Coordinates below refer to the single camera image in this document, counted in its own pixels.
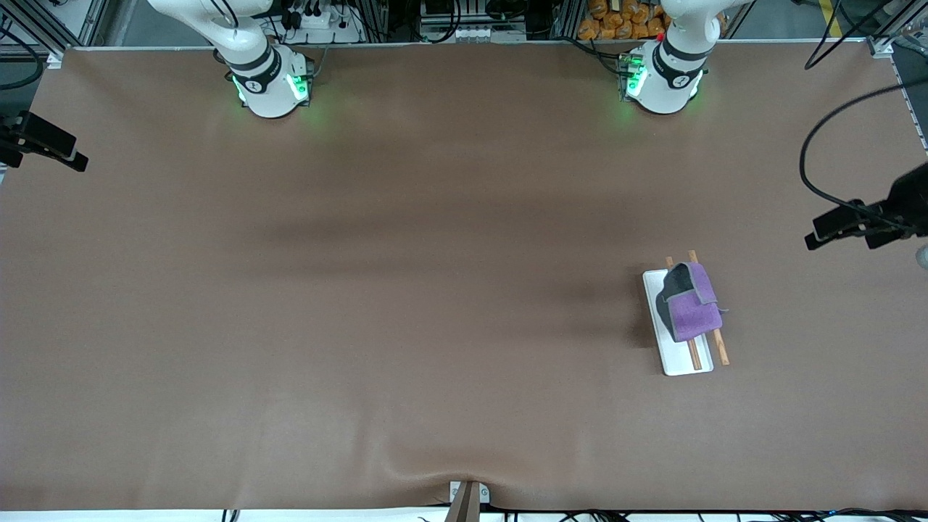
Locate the aluminium frame profile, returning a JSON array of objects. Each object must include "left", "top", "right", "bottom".
[
  {"left": 0, "top": 0, "right": 109, "bottom": 59},
  {"left": 866, "top": 0, "right": 928, "bottom": 59}
]

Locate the long wooden rack bar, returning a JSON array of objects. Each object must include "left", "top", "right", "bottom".
[{"left": 688, "top": 250, "right": 729, "bottom": 366}]

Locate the purple microfiber towel grey edging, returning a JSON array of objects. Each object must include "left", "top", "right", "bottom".
[{"left": 655, "top": 262, "right": 728, "bottom": 343}]

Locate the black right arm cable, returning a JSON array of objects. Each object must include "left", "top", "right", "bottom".
[{"left": 0, "top": 25, "right": 46, "bottom": 91}]

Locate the white connector block row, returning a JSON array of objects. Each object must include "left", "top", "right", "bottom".
[{"left": 455, "top": 25, "right": 526, "bottom": 43}]

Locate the brown table cover mat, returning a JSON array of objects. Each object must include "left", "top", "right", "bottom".
[{"left": 0, "top": 40, "right": 928, "bottom": 512}]

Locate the brown camera mount post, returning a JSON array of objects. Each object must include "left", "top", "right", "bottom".
[{"left": 444, "top": 480, "right": 481, "bottom": 522}]

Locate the orange snack bags pile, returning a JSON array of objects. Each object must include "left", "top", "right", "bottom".
[{"left": 578, "top": 0, "right": 671, "bottom": 41}]

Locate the grey metal table bracket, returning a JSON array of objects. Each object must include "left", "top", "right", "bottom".
[{"left": 449, "top": 481, "right": 491, "bottom": 506}]

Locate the white power strip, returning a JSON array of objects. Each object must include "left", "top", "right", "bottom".
[{"left": 286, "top": 7, "right": 363, "bottom": 44}]

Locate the white rack base tray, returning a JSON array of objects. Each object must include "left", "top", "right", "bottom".
[{"left": 642, "top": 268, "right": 715, "bottom": 376}]

